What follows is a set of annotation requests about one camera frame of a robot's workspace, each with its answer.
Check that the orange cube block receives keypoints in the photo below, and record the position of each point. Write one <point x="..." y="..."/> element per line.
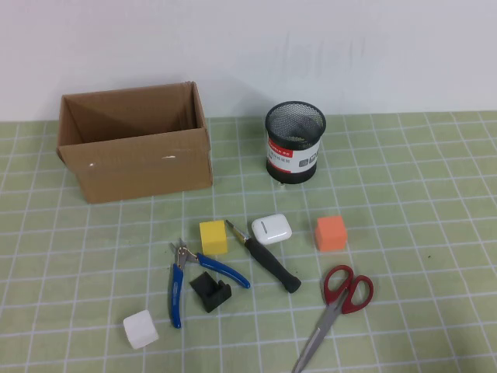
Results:
<point x="330" y="233"/>

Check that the black plastic bracket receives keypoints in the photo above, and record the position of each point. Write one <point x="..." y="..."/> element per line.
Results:
<point x="211" y="295"/>

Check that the green checkered tablecloth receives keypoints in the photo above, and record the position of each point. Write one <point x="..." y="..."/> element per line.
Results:
<point x="427" y="194"/>

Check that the brown cardboard box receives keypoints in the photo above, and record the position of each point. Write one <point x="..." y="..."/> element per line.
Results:
<point x="136" y="171"/>

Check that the white cube block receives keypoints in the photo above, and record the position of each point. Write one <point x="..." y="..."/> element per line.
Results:
<point x="140" y="329"/>

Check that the black mesh pen holder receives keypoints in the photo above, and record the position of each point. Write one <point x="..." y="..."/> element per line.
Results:
<point x="291" y="155"/>

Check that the yellow cube block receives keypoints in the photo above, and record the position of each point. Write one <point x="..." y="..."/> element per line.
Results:
<point x="213" y="238"/>

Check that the white earbuds case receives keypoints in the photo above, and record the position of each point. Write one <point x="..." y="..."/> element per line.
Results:
<point x="272" y="229"/>

